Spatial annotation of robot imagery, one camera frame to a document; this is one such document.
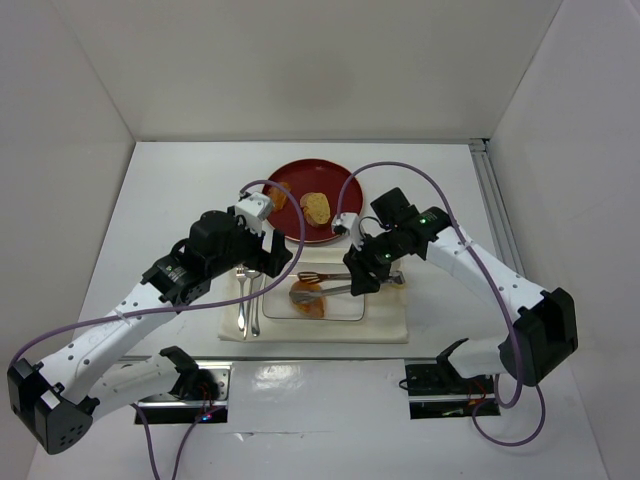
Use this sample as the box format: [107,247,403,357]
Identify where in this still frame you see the metal tongs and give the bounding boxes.
[297,272,390,298]

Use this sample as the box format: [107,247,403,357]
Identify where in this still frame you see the round orange bread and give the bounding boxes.
[289,281,326,319]

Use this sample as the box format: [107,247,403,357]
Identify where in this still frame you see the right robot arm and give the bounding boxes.
[331,188,578,387]

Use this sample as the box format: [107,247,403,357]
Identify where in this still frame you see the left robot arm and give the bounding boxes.
[7,207,294,455]

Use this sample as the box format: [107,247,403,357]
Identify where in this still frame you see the brown bread piece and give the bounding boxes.
[267,182,291,213]

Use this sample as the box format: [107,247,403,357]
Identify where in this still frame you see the sliced bread piece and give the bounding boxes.
[300,192,331,227]

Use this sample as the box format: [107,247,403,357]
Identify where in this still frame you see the silver spoon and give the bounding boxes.
[246,270,263,337]

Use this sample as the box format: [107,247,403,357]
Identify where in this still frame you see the silver fork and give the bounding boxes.
[235,266,248,339]

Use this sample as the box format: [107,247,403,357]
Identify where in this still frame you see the cream cup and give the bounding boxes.
[386,270,406,288]

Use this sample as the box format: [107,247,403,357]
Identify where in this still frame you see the clear rectangular glass tray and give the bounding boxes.
[261,262,365,321]

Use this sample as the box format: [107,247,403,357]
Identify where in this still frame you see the cream cloth napkin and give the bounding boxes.
[218,247,409,344]

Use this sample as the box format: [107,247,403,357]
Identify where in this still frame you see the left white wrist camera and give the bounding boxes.
[232,192,274,236]

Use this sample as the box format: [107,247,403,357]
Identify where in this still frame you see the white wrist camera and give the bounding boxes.
[331,212,364,251]
[232,192,274,236]

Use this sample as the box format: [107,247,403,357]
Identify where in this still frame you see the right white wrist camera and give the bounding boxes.
[331,212,364,251]

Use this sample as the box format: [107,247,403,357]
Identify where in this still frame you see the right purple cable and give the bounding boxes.
[337,160,546,446]

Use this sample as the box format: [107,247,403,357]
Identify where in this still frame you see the purple cable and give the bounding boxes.
[9,179,307,480]
[337,160,546,446]

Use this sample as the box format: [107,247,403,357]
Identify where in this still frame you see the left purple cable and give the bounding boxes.
[9,179,307,480]

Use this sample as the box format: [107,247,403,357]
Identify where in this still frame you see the aluminium frame rail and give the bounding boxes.
[469,139,525,274]

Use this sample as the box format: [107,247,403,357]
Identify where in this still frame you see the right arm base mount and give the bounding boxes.
[398,363,500,420]

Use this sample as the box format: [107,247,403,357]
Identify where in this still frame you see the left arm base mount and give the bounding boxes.
[138,361,232,425]

